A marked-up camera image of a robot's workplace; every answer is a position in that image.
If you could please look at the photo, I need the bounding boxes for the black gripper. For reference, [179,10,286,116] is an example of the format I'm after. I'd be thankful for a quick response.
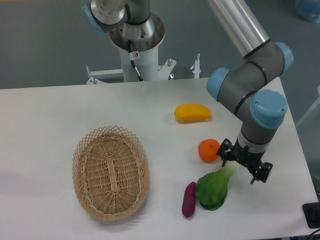
[216,138,273,185]

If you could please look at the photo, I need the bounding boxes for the green bok choy vegetable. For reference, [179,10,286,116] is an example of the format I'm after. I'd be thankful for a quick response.
[195,162,238,211]

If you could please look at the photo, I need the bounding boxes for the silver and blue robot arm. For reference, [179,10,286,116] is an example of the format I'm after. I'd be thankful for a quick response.
[82,0,294,182]

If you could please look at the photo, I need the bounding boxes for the orange tangerine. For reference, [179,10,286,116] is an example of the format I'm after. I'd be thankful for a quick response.
[198,139,220,163]

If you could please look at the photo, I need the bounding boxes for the yellow mango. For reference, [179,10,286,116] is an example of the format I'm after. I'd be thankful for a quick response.
[174,103,212,123]

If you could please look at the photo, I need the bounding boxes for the purple sweet potato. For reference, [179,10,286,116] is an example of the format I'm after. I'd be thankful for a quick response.
[181,182,196,218]

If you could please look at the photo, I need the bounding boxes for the black device at table edge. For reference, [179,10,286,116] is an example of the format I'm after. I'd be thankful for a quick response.
[302,202,320,229]

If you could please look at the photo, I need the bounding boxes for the woven wicker basket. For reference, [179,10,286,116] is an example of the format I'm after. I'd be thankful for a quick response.
[72,125,150,222]

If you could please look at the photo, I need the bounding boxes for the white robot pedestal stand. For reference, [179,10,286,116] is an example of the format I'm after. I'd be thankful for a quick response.
[85,46,203,85]

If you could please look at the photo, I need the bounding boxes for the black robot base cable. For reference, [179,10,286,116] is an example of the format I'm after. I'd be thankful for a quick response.
[126,39,145,82]

